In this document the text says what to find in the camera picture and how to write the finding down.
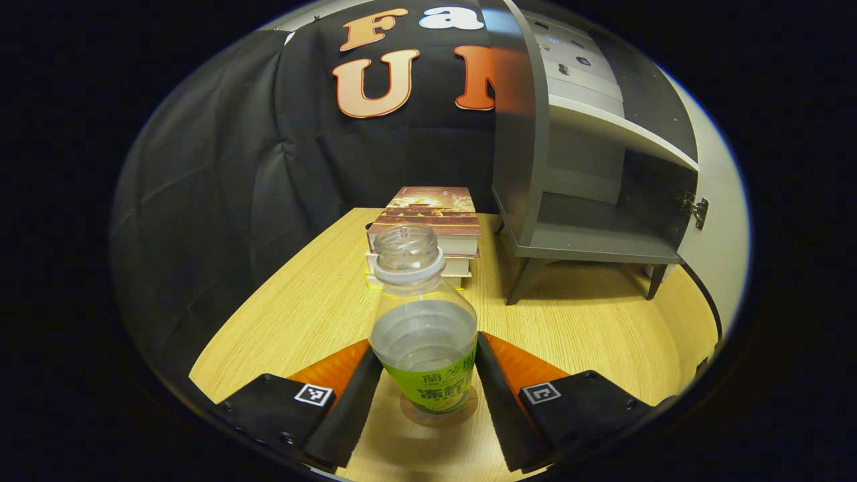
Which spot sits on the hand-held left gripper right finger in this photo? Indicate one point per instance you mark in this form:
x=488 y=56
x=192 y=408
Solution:
x=499 y=408

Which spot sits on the brown cover book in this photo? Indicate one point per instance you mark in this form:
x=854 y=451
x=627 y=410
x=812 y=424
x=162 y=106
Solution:
x=428 y=211

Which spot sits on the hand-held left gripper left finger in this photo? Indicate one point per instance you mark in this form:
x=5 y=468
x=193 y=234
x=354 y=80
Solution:
x=348 y=415

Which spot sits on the green label plastic bottle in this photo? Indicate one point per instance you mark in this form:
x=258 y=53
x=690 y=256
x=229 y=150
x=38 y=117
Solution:
x=422 y=335

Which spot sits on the black backdrop cloth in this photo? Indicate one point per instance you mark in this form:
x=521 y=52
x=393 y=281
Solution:
x=201 y=201

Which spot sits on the dark grey cabinet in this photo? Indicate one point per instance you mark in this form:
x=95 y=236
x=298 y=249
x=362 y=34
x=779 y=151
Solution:
x=515 y=134

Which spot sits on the beige cabinet door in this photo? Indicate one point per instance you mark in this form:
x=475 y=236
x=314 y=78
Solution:
x=723 y=234

